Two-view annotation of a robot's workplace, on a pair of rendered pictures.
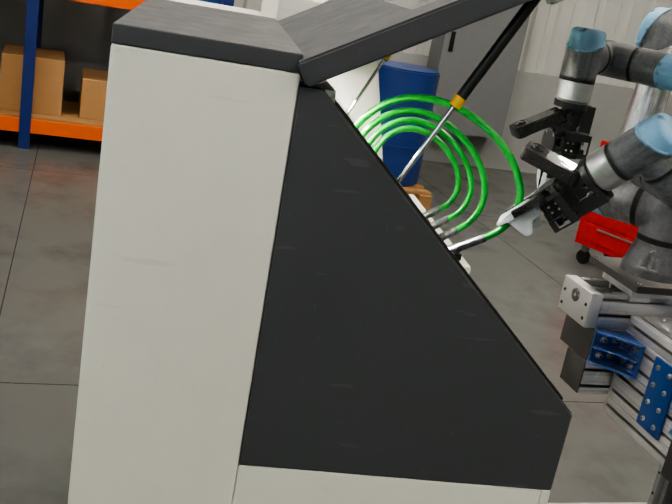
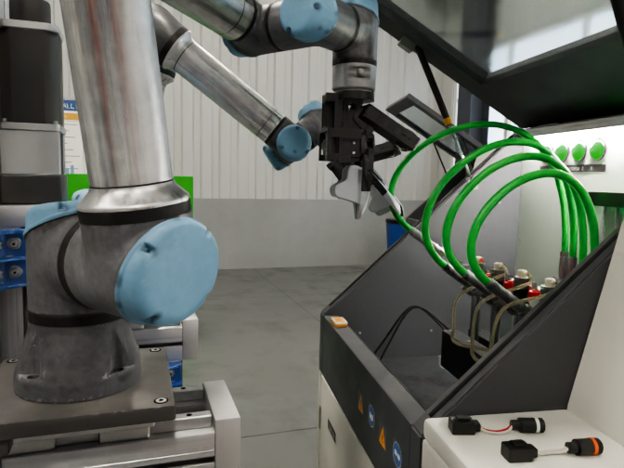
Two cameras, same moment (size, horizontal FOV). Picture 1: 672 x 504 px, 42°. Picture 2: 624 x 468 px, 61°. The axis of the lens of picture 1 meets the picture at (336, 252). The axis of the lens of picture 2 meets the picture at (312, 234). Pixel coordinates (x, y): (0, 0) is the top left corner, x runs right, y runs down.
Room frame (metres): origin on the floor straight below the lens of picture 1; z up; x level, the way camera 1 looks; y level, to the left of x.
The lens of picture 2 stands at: (2.83, -0.51, 1.30)
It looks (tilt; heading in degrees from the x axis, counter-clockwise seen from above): 6 degrees down; 180
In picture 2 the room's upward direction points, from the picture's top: 1 degrees clockwise
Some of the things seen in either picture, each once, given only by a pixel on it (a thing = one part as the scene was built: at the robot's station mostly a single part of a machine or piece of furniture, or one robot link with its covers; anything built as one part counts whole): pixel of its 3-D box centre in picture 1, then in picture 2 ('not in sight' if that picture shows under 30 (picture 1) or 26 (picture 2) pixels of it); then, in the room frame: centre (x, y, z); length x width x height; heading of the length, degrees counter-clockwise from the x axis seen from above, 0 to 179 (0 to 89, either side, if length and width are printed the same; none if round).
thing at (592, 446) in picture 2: not in sight; (552, 448); (2.23, -0.21, 0.99); 0.12 x 0.02 x 0.02; 98
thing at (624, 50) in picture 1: (610, 59); (310, 20); (1.98, -0.51, 1.54); 0.11 x 0.11 x 0.08; 53
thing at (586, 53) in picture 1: (583, 55); (354, 32); (1.92, -0.44, 1.55); 0.09 x 0.08 x 0.11; 143
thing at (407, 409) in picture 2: not in sight; (363, 391); (1.78, -0.39, 0.87); 0.62 x 0.04 x 0.16; 10
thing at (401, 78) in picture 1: (353, 125); not in sight; (6.81, 0.05, 0.51); 1.20 x 0.85 x 1.02; 106
